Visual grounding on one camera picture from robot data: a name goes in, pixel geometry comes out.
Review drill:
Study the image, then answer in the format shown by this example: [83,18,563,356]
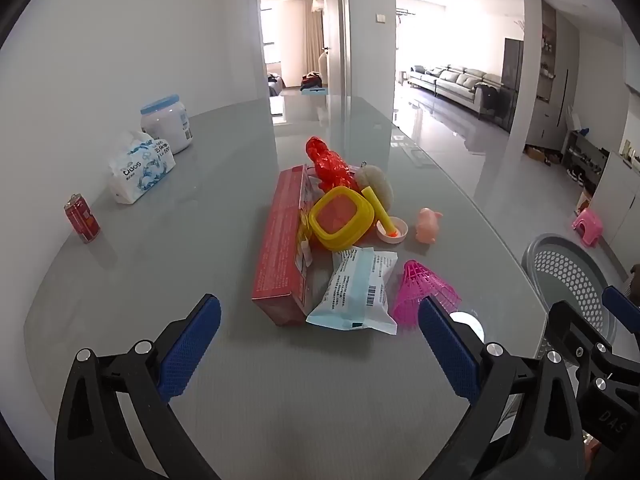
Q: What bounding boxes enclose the grey wall shelf cabinet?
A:
[532,2,581,151]

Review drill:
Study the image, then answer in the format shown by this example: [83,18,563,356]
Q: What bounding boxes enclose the grey perforated plastic basket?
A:
[521,233,618,346]

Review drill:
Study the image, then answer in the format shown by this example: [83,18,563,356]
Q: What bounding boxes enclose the beige plush ball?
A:
[354,162,396,211]

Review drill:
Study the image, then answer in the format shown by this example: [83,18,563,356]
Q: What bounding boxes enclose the white blue tissue pack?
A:
[108,130,177,205]

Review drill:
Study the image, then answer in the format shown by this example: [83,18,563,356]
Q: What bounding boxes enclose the red drink can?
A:
[64,193,101,244]

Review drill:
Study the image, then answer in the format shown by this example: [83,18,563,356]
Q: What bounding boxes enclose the pink plastic stool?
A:
[572,208,605,247]

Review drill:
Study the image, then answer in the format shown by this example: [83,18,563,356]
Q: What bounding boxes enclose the beige curtain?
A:
[303,0,325,77]

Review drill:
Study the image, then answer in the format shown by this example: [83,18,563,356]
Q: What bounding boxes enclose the pink pig toy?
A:
[416,207,444,246]

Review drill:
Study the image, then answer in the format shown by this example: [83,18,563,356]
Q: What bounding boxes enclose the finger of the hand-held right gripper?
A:
[546,301,615,361]
[601,285,640,343]

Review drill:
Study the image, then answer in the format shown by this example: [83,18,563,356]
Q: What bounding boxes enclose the red plastic bag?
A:
[306,136,365,196]

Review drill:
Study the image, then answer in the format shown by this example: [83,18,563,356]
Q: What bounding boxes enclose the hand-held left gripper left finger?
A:
[54,294,222,480]

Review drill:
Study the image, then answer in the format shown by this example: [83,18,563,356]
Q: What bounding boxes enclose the white door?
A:
[322,0,351,126]

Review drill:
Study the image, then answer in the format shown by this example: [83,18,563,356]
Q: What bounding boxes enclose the low shoe rack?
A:
[562,130,611,196]

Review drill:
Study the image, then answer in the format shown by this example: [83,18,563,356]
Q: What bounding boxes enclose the white jar with blue lid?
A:
[140,93,194,155]

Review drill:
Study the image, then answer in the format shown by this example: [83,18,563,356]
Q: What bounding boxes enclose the yellow foam tube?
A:
[362,186,399,238]

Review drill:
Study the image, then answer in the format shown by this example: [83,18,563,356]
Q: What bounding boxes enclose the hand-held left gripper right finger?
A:
[417,296,588,480]

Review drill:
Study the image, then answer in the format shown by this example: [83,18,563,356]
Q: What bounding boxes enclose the face mask packet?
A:
[306,247,399,335]

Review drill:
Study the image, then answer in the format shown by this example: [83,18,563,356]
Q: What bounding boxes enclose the pink plastic shuttlecock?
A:
[391,260,462,330]

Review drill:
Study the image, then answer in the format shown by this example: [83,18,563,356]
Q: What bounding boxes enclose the long red cardboard box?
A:
[251,164,321,328]

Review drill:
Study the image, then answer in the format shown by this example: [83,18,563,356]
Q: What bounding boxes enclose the dark tall cabinet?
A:
[502,37,525,133]

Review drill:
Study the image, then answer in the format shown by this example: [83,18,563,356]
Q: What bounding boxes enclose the small white round cap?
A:
[376,216,409,244]

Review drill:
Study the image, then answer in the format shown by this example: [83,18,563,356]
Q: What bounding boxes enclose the grey sofa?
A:
[407,65,503,111]

